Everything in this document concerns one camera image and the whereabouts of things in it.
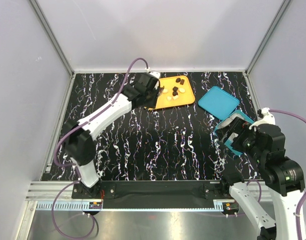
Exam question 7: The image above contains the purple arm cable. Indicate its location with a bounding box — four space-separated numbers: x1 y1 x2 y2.
51 57 151 239
246 108 306 240

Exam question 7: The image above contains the aluminium cable duct rail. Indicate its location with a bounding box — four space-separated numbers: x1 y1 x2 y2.
36 201 103 212

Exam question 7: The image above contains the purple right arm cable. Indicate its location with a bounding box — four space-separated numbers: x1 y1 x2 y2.
246 108 306 240

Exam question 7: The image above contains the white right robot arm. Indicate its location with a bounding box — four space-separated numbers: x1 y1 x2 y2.
215 115 306 240

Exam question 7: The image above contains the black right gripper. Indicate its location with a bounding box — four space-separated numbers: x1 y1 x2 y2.
215 115 265 163

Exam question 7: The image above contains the orange plastic tray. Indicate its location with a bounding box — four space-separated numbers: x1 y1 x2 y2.
148 75 195 110

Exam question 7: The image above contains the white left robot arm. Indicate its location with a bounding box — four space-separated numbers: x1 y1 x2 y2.
63 71 161 198

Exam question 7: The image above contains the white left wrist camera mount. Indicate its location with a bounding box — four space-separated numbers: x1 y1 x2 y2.
148 71 161 79

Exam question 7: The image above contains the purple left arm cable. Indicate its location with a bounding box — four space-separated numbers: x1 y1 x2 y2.
51 57 151 239

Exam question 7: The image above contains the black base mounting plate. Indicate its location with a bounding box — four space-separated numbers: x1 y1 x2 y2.
72 180 234 211

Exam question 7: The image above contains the teal tin lid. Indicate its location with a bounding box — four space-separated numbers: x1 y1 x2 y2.
198 86 239 120

